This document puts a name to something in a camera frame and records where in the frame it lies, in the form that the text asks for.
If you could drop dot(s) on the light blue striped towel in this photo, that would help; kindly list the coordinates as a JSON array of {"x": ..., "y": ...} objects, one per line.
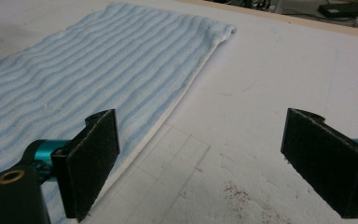
[{"x": 90, "y": 62}]

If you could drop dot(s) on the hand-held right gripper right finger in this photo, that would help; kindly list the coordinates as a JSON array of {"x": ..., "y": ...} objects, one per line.
[{"x": 326, "y": 161}]

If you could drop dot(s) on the white grid mat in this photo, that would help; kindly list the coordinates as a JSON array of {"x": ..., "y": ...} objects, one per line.
[{"x": 261, "y": 93}]

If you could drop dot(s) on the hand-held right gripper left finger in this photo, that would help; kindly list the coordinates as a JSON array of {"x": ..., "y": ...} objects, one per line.
[{"x": 87, "y": 161}]

